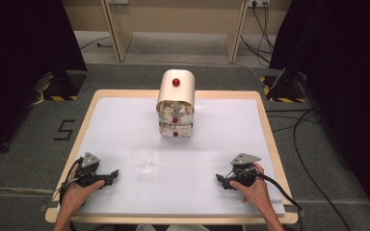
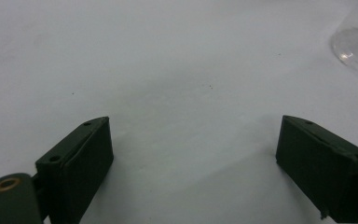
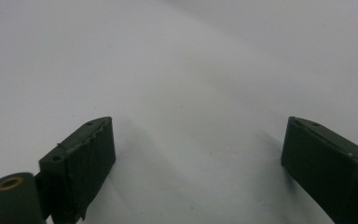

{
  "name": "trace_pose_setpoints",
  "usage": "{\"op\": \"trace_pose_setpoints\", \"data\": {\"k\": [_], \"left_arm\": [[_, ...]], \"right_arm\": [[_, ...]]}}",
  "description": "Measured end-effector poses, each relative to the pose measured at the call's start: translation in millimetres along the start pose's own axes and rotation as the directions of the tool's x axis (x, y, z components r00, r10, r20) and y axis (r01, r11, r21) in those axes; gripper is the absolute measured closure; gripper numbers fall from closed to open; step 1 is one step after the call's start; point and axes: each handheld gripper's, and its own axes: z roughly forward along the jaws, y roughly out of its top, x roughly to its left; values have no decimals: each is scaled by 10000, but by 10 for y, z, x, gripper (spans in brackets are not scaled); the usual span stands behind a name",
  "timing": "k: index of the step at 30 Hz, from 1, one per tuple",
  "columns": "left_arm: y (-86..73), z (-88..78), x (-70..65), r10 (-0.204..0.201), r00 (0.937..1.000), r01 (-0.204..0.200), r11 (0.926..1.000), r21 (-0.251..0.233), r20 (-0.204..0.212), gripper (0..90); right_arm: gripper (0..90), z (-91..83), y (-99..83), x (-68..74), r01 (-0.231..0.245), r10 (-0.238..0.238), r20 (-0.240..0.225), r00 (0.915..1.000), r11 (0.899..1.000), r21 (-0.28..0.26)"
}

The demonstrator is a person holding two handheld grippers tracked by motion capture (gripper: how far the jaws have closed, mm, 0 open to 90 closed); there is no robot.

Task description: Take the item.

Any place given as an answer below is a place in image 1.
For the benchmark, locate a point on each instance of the clear wine glass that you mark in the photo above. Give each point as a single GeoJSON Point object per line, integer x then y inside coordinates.
{"type": "Point", "coordinates": [143, 154]}

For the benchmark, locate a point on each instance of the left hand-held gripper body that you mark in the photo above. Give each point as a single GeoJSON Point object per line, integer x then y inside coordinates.
{"type": "Point", "coordinates": [88, 173]}

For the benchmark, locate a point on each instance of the black curtain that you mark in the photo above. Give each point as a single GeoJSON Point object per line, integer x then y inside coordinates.
{"type": "Point", "coordinates": [350, 80]}
{"type": "Point", "coordinates": [19, 64]}

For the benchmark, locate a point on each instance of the white wall socket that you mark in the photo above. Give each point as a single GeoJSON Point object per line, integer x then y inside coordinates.
{"type": "Point", "coordinates": [258, 2]}
{"type": "Point", "coordinates": [118, 1]}

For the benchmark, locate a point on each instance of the white paper sheet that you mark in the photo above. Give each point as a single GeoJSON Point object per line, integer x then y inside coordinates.
{"type": "Point", "coordinates": [179, 179]}

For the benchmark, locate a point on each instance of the light wooden desk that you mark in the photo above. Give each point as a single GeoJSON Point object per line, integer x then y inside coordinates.
{"type": "Point", "coordinates": [122, 41]}

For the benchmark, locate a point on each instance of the person's white clothing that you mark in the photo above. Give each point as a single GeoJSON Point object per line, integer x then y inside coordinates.
{"type": "Point", "coordinates": [173, 227]}

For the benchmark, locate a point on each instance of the person's left hand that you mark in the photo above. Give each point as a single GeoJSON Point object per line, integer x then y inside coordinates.
{"type": "Point", "coordinates": [74, 195]}

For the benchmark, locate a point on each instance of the black stand base striped tape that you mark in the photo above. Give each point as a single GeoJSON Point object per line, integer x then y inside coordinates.
{"type": "Point", "coordinates": [62, 85]}
{"type": "Point", "coordinates": [284, 88]}

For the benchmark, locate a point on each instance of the white drawer cabinet red knobs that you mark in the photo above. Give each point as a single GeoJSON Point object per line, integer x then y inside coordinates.
{"type": "Point", "coordinates": [176, 91]}

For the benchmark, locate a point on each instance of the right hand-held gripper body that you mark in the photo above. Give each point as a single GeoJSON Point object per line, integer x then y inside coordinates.
{"type": "Point", "coordinates": [245, 173]}

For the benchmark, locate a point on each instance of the person's right hand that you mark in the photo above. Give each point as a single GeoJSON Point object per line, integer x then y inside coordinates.
{"type": "Point", "coordinates": [257, 194]}

